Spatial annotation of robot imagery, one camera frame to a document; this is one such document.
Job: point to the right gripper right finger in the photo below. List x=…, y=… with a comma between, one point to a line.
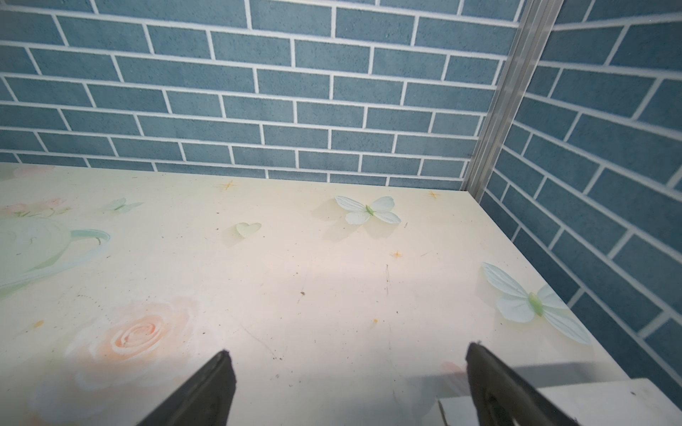
x=502, y=397

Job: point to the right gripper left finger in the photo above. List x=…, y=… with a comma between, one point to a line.
x=205, y=399

